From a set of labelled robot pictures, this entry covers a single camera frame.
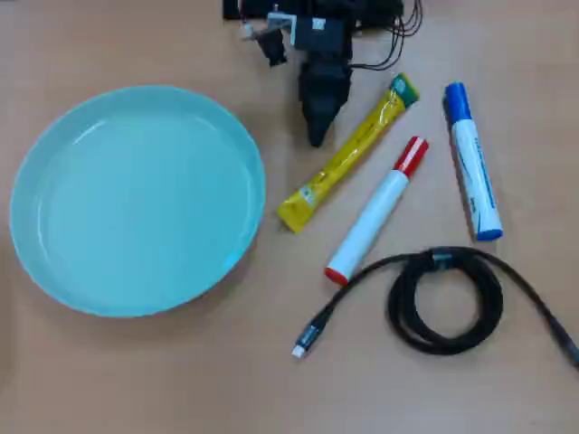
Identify blue and white marker pen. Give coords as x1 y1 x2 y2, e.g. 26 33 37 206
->
442 80 504 242

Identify red and white marker pen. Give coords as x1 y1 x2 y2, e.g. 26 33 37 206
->
323 135 430 287

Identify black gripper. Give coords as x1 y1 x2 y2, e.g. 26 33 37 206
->
294 17 354 148

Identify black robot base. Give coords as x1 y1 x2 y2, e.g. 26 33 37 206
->
221 0 404 28

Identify light blue round plate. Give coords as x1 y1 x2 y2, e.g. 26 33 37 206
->
9 84 267 318

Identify black coiled USB cable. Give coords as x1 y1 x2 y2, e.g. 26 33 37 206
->
291 246 579 370

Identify yellow stick sachet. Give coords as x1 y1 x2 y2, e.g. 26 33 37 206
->
276 71 421 234

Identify thin black robot wires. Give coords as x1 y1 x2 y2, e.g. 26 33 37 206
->
351 0 424 72

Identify wrist camera board with bracket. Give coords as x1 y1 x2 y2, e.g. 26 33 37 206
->
241 4 299 68

